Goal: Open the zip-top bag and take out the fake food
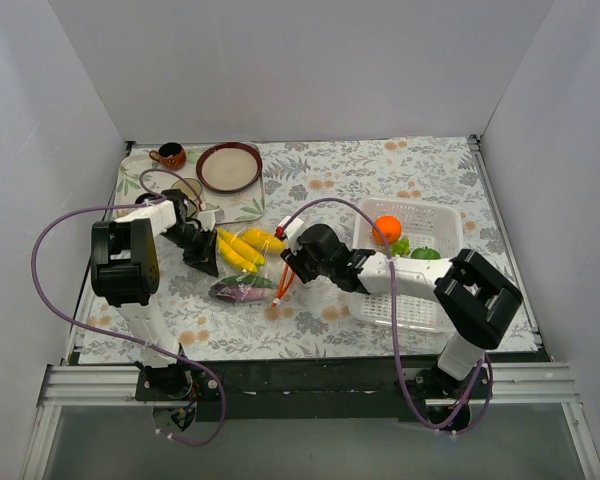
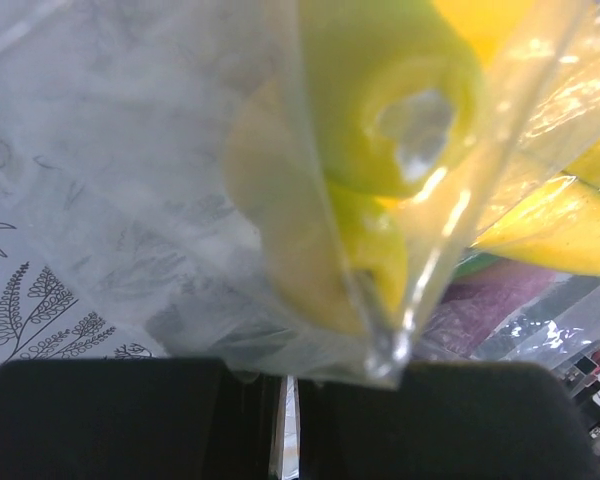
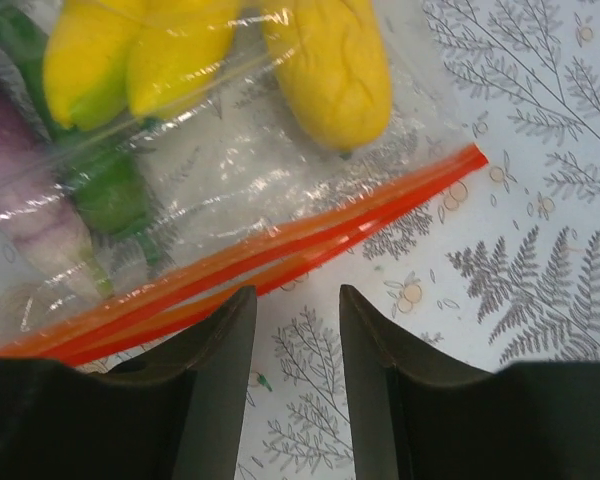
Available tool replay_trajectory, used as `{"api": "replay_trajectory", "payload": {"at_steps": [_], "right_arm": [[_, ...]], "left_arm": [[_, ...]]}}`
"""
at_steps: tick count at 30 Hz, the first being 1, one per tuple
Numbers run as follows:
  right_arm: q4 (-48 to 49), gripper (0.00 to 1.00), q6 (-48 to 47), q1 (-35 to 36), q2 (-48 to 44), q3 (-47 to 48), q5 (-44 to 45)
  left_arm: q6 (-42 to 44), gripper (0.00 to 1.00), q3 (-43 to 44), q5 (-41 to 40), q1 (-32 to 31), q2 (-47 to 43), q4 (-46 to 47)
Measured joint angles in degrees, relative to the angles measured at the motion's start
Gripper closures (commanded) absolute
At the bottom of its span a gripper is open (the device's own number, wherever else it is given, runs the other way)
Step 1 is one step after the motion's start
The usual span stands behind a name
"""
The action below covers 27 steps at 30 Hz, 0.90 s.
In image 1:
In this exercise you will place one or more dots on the dark purple fake eggplant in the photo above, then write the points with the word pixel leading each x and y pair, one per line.
pixel 237 293

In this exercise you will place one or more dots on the green fake bell pepper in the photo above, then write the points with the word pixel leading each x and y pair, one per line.
pixel 425 253

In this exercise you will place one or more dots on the clear zip top bag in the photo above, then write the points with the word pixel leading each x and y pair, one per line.
pixel 258 272

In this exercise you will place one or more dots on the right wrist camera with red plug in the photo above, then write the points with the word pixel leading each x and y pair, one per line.
pixel 289 230

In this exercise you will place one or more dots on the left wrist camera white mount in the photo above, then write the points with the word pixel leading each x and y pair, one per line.
pixel 207 217

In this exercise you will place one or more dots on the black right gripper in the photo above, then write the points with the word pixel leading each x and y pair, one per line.
pixel 299 261

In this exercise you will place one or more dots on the floral serving tray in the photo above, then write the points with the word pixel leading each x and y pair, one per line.
pixel 244 206

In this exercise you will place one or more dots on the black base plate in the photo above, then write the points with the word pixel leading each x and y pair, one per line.
pixel 428 401

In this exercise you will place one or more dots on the yellow fake banana bunch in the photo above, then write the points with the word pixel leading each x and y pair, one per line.
pixel 238 254

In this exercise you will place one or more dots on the red rimmed beige plate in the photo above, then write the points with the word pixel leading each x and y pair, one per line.
pixel 229 167

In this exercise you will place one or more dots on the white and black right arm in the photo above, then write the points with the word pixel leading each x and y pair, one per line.
pixel 479 301

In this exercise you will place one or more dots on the brown ceramic cup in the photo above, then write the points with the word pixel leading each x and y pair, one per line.
pixel 171 156

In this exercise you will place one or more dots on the white perforated plastic basket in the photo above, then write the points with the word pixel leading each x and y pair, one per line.
pixel 425 225

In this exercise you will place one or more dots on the aluminium frame rail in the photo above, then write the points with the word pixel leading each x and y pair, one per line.
pixel 516 383

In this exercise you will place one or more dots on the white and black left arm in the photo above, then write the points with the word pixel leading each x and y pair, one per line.
pixel 125 272

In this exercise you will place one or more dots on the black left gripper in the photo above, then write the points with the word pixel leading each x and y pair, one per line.
pixel 200 248

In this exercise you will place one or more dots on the floral table mat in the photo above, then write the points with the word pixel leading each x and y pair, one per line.
pixel 325 182

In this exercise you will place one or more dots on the orange fake fruit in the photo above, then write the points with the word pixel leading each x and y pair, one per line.
pixel 387 228

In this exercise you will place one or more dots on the small green fake cucumber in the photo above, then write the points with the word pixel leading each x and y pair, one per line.
pixel 253 280

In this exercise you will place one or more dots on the dark blue ceramic cup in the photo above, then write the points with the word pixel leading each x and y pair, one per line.
pixel 145 199

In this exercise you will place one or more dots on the cream enamel mug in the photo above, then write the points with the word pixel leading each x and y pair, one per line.
pixel 191 187

